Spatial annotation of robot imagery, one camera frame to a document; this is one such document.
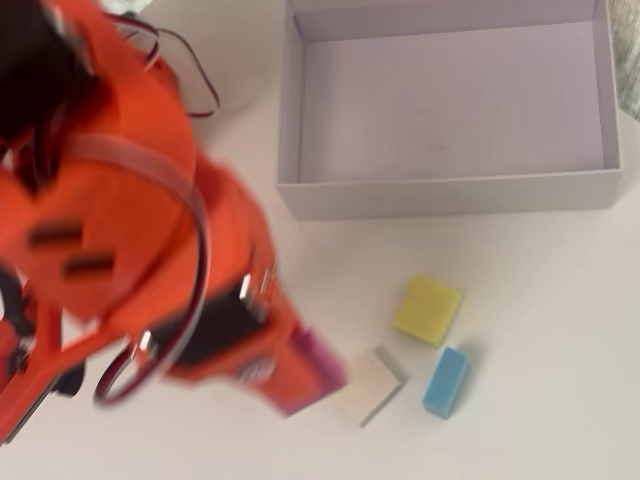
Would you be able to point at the black wrist camera orange mount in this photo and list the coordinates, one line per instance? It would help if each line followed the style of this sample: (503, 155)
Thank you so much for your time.
(70, 382)

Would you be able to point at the cream cuboid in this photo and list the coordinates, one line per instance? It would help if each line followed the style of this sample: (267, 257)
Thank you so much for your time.
(372, 387)

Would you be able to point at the yellow cuboid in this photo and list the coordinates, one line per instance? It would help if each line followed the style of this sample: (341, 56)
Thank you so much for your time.
(425, 310)

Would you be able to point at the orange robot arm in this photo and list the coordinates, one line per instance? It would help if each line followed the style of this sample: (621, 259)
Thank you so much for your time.
(125, 150)

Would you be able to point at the white cardboard box bin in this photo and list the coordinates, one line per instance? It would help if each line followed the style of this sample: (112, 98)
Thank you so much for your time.
(450, 100)

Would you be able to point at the orange gripper black servo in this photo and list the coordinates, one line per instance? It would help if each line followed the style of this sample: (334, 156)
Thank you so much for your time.
(227, 320)

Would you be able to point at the blue cuboid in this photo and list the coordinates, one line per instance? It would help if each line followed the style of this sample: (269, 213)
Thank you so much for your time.
(444, 381)

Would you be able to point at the pink cuboid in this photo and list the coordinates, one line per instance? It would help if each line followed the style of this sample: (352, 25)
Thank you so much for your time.
(330, 367)

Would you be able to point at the cartoon face sticker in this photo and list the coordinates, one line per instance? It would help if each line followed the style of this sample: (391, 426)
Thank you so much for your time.
(255, 370)

